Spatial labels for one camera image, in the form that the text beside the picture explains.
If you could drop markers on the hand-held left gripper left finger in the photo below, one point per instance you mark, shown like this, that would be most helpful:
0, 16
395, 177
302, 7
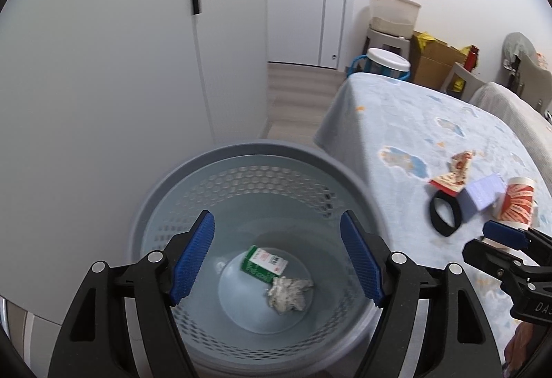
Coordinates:
192, 259

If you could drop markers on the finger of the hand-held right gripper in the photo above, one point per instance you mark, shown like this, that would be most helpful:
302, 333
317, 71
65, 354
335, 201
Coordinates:
506, 233
487, 253

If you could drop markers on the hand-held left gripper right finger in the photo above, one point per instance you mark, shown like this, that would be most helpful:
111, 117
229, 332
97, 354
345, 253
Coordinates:
360, 259

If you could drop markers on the red and white paper cup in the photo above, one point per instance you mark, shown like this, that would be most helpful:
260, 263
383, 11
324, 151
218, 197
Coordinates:
517, 199

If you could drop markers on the lavender cardboard box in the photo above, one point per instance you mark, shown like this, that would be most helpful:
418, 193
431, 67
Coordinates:
485, 190

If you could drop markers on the grey perforated plastic wastebasket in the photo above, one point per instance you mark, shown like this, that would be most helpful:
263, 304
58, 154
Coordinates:
258, 188

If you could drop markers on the green and white carton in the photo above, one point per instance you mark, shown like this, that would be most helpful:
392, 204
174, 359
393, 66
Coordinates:
258, 263

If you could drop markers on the red and cream snack wrapper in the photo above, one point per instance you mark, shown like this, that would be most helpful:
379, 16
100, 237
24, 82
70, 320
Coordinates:
453, 181

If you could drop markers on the crumpled white tissue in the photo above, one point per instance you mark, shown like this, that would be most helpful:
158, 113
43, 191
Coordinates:
287, 294

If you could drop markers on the beige knit cloth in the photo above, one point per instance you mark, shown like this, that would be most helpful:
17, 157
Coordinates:
504, 106

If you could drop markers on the grey plastic stool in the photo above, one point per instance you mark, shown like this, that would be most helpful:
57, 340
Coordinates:
463, 78

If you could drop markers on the red bottle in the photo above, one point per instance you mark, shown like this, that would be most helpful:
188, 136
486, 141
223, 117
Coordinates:
473, 56

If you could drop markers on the brown cardboard box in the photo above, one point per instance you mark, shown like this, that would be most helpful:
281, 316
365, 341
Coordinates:
433, 63

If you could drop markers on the grey draped garment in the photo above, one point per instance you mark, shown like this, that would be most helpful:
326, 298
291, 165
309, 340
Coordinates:
519, 45

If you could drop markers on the white wardrobe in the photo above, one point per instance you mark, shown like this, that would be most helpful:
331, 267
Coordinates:
108, 80

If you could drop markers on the blue stool with white seat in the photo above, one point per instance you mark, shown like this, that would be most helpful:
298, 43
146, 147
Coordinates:
386, 58

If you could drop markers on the yellow plastic bag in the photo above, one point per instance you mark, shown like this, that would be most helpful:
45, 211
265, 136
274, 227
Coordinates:
425, 38

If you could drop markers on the beige plastic stool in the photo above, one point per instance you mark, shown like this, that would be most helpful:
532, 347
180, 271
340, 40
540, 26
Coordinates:
388, 40

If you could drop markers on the translucent plastic storage box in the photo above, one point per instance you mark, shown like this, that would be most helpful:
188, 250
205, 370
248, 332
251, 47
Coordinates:
394, 13

